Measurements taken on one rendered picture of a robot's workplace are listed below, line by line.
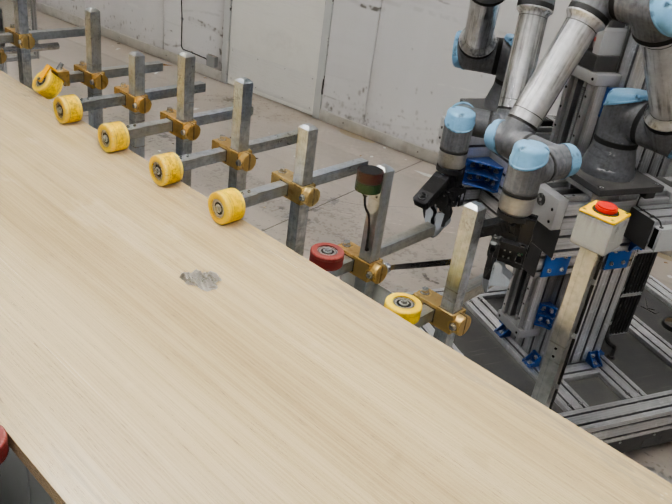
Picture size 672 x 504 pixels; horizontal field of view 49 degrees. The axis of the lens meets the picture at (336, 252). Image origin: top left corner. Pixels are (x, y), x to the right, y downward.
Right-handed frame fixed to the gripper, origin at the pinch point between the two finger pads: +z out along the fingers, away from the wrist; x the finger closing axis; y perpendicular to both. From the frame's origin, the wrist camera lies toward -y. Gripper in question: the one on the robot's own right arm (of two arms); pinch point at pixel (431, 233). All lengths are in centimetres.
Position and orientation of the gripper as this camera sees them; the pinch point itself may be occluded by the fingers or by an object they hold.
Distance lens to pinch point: 207.4
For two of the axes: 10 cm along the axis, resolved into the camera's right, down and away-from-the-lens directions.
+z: -1.3, 8.6, 4.9
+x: -7.1, -4.2, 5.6
